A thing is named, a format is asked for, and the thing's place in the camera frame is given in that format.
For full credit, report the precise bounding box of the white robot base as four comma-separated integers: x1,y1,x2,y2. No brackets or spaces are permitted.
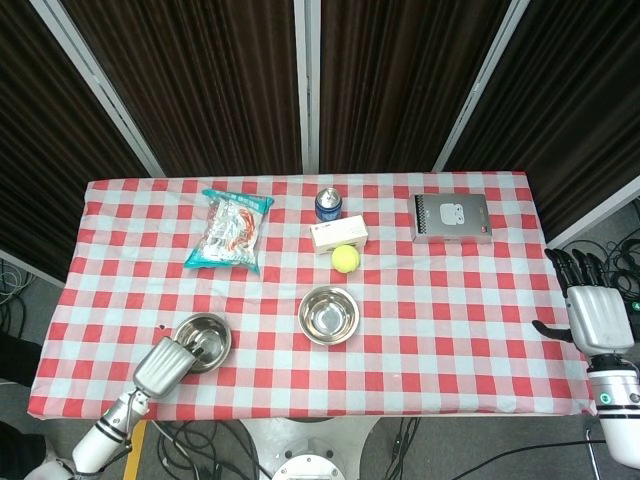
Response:
239,417,386,480

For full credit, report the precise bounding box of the teal snack bag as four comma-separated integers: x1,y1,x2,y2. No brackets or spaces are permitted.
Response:
183,188,275,275

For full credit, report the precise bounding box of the small white carton box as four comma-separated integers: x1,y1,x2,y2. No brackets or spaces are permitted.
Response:
309,215,369,256

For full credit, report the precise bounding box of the grey earbuds box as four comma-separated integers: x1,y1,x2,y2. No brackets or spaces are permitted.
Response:
410,192,494,245

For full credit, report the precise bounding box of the blue drink can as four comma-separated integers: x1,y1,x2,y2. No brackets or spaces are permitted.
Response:
314,187,344,223

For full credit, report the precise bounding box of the yellow tennis ball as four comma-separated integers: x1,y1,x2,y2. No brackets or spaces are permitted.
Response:
331,244,362,274

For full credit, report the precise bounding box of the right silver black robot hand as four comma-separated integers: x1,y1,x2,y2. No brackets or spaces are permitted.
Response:
531,248,636,357

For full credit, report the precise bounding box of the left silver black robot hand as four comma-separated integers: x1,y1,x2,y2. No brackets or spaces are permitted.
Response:
132,335,206,400

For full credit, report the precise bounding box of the red white checkered tablecloth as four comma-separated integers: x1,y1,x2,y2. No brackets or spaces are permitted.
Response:
27,171,599,421

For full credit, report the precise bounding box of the dark brown curtain panel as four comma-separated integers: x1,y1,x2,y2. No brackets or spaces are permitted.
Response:
0,0,151,282
62,0,304,177
443,0,640,241
318,0,512,175

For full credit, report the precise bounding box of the black floor cable bundle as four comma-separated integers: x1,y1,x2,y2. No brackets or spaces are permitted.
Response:
147,418,274,480
557,234,640,304

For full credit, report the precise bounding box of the white partition frame post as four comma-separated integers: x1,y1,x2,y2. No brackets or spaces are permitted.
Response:
293,0,322,175
432,0,532,173
28,0,167,177
546,187,640,252

